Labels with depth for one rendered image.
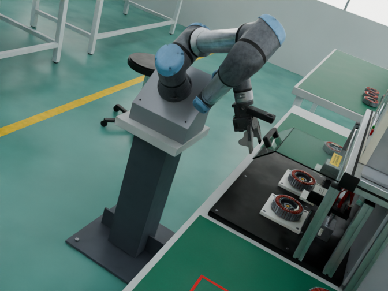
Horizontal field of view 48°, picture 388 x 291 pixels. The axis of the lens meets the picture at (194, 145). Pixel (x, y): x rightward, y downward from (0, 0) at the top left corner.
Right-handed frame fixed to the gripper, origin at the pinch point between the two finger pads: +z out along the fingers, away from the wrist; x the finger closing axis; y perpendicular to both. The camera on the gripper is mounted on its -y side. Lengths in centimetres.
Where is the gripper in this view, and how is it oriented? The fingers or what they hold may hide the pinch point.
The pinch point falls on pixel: (256, 148)
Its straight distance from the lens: 181.4
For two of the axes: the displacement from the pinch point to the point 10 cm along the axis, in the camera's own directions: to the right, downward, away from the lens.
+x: -4.3, 3.3, -8.4
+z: 1.9, 9.4, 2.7
